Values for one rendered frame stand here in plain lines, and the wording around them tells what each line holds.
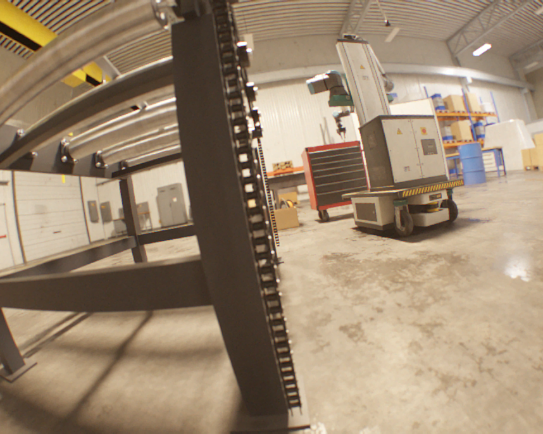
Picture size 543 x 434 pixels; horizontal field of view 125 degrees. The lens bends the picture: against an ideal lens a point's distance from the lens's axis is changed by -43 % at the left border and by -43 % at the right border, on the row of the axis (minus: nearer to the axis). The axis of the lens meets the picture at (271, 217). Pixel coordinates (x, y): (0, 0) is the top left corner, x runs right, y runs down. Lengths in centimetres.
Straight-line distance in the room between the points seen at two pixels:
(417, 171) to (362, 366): 149
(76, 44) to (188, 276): 54
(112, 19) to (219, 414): 83
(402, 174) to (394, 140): 23
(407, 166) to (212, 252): 160
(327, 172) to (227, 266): 277
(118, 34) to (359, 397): 87
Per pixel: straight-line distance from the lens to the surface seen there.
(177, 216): 1127
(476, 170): 593
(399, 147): 180
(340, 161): 311
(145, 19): 57
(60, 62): 68
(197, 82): 40
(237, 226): 34
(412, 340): 69
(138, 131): 115
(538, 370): 64
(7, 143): 124
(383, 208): 180
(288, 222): 307
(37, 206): 1126
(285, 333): 35
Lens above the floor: 41
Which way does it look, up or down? 4 degrees down
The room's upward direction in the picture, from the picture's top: 11 degrees counter-clockwise
